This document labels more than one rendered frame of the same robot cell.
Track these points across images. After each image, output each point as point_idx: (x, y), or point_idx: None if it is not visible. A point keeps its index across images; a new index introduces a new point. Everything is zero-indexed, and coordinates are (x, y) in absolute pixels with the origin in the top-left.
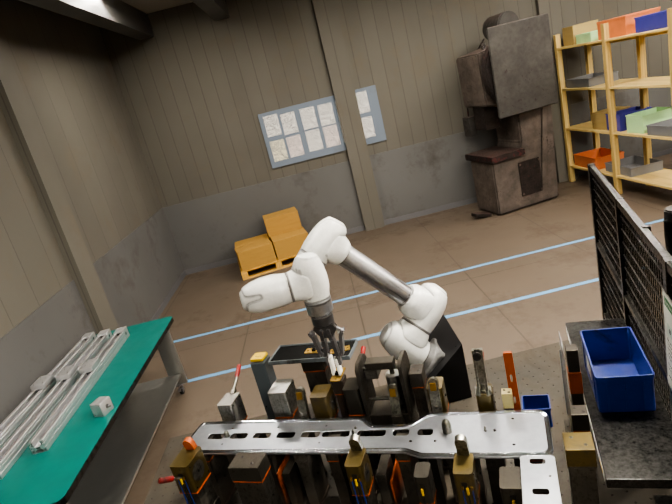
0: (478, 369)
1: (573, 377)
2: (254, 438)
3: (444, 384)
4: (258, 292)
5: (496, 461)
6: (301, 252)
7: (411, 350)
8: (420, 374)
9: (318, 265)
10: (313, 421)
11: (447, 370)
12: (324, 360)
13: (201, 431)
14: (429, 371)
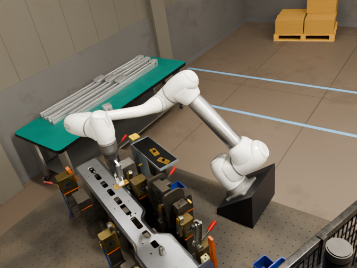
0: (196, 233)
1: None
2: (100, 183)
3: (192, 222)
4: (68, 124)
5: None
6: (161, 89)
7: (223, 179)
8: (177, 209)
9: (100, 125)
10: (127, 193)
11: (239, 205)
12: (150, 162)
13: (91, 162)
14: (232, 197)
